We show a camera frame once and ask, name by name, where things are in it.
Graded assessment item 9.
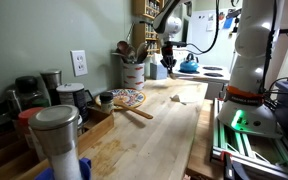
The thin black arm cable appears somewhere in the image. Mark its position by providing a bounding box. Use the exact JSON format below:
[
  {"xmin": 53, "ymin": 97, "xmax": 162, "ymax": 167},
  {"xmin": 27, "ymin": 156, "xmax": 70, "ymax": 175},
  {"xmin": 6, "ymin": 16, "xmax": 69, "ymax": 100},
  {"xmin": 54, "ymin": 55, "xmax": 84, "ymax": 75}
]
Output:
[{"xmin": 257, "ymin": 0, "xmax": 278, "ymax": 95}]

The aluminium rail base frame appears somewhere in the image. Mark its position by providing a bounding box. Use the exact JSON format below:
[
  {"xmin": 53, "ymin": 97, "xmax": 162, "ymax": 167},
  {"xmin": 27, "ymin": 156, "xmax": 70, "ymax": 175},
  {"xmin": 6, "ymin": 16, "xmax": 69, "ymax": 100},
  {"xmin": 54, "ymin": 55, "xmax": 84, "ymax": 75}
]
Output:
[{"xmin": 210, "ymin": 98, "xmax": 288, "ymax": 180}]

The light blue tissue box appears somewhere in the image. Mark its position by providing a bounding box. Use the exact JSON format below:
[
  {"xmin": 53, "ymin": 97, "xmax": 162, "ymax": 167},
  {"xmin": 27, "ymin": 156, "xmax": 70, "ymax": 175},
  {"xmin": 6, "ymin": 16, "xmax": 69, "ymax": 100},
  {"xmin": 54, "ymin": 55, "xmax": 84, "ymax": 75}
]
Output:
[{"xmin": 149, "ymin": 61, "xmax": 168, "ymax": 81}]

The grey metal spoon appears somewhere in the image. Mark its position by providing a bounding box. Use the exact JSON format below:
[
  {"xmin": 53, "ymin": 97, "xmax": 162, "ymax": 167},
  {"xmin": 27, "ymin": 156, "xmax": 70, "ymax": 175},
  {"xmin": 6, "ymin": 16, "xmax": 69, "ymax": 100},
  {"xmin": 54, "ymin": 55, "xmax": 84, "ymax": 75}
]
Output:
[{"xmin": 127, "ymin": 45, "xmax": 137, "ymax": 64}]

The wooden wall spice rack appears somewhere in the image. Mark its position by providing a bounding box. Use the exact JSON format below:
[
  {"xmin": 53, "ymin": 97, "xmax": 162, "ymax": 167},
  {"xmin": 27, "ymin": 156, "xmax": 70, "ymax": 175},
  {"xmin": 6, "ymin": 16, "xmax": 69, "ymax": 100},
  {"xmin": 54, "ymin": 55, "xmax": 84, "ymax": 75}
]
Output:
[
  {"xmin": 132, "ymin": 0, "xmax": 165, "ymax": 22},
  {"xmin": 132, "ymin": 21, "xmax": 162, "ymax": 56}
]

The black clamp red tip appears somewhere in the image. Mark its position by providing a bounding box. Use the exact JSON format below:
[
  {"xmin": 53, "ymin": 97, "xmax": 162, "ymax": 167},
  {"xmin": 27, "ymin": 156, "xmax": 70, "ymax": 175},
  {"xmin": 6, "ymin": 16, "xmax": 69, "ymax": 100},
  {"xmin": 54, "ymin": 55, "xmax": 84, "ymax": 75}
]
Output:
[{"xmin": 223, "ymin": 153, "xmax": 248, "ymax": 180}]

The wooden flat spatula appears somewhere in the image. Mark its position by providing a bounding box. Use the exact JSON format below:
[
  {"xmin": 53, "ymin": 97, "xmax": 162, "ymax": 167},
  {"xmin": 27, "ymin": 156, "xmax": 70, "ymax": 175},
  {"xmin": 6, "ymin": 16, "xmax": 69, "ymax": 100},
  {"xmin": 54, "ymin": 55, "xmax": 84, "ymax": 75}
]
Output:
[{"xmin": 113, "ymin": 98, "xmax": 154, "ymax": 120}]

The blue plastic holder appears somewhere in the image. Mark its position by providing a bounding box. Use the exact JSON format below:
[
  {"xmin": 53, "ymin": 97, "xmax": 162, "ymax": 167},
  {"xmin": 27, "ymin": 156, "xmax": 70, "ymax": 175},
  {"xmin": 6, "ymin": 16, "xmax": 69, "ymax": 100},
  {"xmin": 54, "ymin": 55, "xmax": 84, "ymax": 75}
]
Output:
[{"xmin": 33, "ymin": 157, "xmax": 92, "ymax": 180}]

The white tissue sheet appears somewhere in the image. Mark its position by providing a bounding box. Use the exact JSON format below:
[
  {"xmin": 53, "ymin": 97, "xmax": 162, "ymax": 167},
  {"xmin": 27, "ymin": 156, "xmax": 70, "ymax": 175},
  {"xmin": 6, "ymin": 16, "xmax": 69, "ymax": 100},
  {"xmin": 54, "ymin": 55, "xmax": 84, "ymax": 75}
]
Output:
[{"xmin": 152, "ymin": 53, "xmax": 163, "ymax": 65}]

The colourful floral ceramic plate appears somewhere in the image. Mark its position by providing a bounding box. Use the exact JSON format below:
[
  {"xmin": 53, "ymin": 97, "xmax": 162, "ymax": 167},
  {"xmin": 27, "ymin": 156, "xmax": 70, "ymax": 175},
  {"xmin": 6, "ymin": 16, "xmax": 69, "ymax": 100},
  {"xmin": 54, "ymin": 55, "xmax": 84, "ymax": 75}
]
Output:
[{"xmin": 94, "ymin": 87, "xmax": 147, "ymax": 109}]

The white electric stove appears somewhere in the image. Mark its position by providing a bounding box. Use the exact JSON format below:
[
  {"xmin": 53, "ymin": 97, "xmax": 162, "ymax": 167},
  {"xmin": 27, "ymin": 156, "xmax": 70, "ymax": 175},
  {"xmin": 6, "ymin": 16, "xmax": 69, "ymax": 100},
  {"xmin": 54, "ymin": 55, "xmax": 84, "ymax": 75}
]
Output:
[{"xmin": 170, "ymin": 61, "xmax": 233, "ymax": 101}]

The large black lid jar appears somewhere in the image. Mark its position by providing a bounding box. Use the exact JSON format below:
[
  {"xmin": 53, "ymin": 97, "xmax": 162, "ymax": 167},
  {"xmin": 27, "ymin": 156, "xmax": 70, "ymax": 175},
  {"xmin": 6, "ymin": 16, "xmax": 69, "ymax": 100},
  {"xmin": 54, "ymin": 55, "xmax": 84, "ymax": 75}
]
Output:
[{"xmin": 14, "ymin": 75, "xmax": 50, "ymax": 111}]

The red lid spice jar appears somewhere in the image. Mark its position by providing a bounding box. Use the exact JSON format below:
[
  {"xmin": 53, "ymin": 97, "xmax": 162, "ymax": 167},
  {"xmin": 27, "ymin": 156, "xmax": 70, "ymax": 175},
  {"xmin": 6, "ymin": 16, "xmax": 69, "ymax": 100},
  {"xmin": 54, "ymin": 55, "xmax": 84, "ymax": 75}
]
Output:
[{"xmin": 17, "ymin": 106, "xmax": 47, "ymax": 149}]

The blue paper note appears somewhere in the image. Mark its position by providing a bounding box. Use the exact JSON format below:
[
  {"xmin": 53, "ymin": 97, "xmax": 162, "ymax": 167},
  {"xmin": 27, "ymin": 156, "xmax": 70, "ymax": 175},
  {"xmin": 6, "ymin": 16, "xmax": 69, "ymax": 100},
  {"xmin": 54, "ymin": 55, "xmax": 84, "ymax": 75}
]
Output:
[{"xmin": 223, "ymin": 16, "xmax": 234, "ymax": 30}]

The blue kettle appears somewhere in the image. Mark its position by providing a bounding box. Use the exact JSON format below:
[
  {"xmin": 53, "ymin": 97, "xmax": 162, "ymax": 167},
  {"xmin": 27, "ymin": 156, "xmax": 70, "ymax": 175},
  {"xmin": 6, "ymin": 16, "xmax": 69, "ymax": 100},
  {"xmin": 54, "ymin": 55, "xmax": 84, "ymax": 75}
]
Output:
[{"xmin": 178, "ymin": 53, "xmax": 200, "ymax": 74}]

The steel lid spice jar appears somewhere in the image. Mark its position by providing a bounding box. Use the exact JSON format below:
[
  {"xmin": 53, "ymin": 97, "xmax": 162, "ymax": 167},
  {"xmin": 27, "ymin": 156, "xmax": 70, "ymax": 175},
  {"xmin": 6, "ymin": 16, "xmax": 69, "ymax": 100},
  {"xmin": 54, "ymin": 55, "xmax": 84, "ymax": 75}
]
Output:
[{"xmin": 39, "ymin": 69, "xmax": 63, "ymax": 107}]

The wooden spice tray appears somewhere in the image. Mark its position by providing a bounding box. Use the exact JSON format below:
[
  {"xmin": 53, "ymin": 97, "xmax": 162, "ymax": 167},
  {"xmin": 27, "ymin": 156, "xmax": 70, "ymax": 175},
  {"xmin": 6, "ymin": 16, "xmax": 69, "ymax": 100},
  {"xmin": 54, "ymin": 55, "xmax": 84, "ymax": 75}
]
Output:
[{"xmin": 0, "ymin": 105, "xmax": 116, "ymax": 180}]

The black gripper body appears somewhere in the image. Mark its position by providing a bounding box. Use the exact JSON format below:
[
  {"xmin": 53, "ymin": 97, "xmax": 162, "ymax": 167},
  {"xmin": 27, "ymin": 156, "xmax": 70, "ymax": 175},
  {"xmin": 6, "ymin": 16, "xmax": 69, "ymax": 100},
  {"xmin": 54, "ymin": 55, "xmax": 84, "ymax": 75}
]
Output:
[{"xmin": 161, "ymin": 41, "xmax": 176, "ymax": 60}]

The white wall power outlet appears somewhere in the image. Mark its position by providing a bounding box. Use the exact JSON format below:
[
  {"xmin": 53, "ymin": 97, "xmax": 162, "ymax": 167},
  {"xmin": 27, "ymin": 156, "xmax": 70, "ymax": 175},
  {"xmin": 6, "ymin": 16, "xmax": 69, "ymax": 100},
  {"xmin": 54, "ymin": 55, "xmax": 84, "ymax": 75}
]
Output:
[{"xmin": 69, "ymin": 49, "xmax": 89, "ymax": 78}]

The steel salt grinder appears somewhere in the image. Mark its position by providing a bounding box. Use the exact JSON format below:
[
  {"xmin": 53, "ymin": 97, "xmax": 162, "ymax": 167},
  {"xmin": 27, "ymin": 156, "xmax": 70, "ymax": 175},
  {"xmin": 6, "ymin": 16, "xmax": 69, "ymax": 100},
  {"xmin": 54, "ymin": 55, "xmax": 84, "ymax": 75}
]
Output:
[{"xmin": 28, "ymin": 104, "xmax": 84, "ymax": 180}]

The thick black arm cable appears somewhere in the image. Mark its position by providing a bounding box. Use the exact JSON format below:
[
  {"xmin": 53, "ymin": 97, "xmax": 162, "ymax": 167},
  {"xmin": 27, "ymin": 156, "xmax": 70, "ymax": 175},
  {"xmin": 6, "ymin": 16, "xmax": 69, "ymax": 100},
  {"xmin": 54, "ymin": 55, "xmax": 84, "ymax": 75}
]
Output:
[{"xmin": 187, "ymin": 0, "xmax": 221, "ymax": 56}]

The silver lid spice jar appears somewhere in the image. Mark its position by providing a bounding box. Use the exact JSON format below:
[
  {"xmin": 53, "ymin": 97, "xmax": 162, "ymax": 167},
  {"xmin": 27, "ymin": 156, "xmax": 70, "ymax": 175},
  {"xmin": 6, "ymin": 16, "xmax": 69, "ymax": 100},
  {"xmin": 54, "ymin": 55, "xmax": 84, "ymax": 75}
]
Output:
[{"xmin": 76, "ymin": 114, "xmax": 85, "ymax": 136}]

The white refrigerator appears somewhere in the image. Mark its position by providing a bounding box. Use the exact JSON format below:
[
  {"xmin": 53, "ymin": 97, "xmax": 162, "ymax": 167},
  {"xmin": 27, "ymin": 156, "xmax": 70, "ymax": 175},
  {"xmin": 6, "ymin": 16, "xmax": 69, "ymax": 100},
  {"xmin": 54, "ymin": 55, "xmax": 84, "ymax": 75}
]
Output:
[{"xmin": 187, "ymin": 8, "xmax": 239, "ymax": 68}]

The small bottle black cap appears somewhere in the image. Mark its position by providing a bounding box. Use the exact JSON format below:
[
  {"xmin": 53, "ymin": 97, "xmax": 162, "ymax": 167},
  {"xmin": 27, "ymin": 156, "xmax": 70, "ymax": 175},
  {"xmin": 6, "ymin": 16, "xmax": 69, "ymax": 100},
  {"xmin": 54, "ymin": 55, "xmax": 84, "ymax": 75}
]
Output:
[{"xmin": 99, "ymin": 91, "xmax": 115, "ymax": 114}]

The brown round ladle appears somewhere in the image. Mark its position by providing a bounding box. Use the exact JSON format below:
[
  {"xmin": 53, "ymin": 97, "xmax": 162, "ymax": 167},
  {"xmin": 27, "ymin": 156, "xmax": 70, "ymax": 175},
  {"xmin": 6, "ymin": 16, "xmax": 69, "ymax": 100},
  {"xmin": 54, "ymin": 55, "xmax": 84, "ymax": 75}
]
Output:
[{"xmin": 116, "ymin": 39, "xmax": 130, "ymax": 63}]

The wooden cooking utensil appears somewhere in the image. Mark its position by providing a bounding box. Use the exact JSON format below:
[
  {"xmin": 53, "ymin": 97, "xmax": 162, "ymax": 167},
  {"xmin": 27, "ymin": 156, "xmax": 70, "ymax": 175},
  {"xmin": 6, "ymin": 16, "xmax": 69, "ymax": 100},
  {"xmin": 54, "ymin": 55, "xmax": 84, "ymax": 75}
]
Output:
[{"xmin": 135, "ymin": 41, "xmax": 149, "ymax": 64}]

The thin silver top bottle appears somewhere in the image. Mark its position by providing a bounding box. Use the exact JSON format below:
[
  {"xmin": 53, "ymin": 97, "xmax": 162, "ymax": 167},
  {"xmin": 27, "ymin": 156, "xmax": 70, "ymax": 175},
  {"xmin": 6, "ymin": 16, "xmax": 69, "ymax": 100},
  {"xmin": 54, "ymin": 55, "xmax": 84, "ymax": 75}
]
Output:
[{"xmin": 5, "ymin": 89, "xmax": 22, "ymax": 118}]

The white container red fish print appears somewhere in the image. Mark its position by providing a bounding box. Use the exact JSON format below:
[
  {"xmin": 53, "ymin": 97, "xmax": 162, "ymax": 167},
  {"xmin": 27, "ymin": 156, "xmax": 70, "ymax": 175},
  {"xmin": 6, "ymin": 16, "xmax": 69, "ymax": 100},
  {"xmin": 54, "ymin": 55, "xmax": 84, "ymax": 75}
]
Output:
[{"xmin": 122, "ymin": 62, "xmax": 146, "ymax": 92}]

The crumpled white paper towel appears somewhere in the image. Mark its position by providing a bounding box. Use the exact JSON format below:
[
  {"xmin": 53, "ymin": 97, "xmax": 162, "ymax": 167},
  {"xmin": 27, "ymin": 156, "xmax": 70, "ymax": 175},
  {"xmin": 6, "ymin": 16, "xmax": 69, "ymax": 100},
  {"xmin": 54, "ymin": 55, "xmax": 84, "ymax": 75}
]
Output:
[{"xmin": 169, "ymin": 94, "xmax": 188, "ymax": 106}]

